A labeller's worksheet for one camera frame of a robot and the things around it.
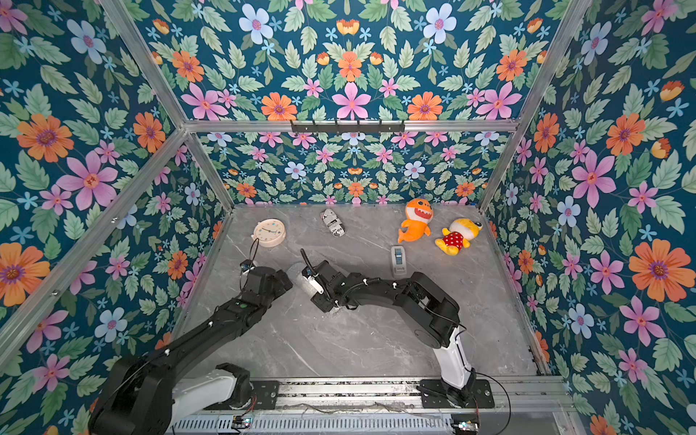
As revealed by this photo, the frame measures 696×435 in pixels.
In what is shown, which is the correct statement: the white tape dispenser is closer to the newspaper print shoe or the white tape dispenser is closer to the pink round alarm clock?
the newspaper print shoe

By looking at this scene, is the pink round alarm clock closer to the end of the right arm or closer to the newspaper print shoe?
the newspaper print shoe

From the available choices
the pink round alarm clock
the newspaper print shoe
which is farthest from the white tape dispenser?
the pink round alarm clock

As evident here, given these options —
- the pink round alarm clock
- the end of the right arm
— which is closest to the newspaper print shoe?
the pink round alarm clock

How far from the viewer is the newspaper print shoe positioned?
3.60 feet
